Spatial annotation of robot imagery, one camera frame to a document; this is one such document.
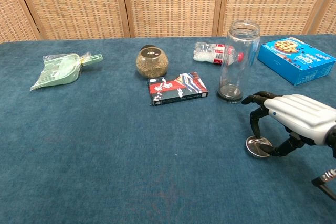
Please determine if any crushed red-label plastic bottle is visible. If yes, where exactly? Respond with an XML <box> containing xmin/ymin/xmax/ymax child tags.
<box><xmin>193</xmin><ymin>41</ymin><xmax>245</xmax><ymax>66</ymax></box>

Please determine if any blue cookie box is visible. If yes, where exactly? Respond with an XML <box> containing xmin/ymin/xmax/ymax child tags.
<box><xmin>257</xmin><ymin>37</ymin><xmax>336</xmax><ymax>86</ymax></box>

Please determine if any green dustpan in plastic bag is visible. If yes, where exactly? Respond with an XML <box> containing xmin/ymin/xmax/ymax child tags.
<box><xmin>29</xmin><ymin>53</ymin><xmax>103</xmax><ymax>91</ymax></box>

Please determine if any woven rattan folding screen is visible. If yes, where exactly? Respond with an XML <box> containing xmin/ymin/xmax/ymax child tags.
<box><xmin>0</xmin><ymin>0</ymin><xmax>336</xmax><ymax>42</ymax></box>

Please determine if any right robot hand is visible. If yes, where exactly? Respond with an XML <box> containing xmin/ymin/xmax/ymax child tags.
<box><xmin>241</xmin><ymin>91</ymin><xmax>336</xmax><ymax>158</ymax></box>

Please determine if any dark red printed card box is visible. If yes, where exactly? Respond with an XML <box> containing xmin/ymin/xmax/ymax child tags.
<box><xmin>147</xmin><ymin>71</ymin><xmax>209</xmax><ymax>106</ymax></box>

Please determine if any tall clear glass bottle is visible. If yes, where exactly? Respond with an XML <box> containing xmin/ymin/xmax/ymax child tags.
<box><xmin>216</xmin><ymin>20</ymin><xmax>261</xmax><ymax>104</ymax></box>

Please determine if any round metal strainer lid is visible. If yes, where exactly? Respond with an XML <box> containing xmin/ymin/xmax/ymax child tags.
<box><xmin>245</xmin><ymin>135</ymin><xmax>274</xmax><ymax>158</ymax></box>

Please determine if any round glass jar of tea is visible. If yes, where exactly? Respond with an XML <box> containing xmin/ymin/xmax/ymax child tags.
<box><xmin>135</xmin><ymin>44</ymin><xmax>169</xmax><ymax>79</ymax></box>

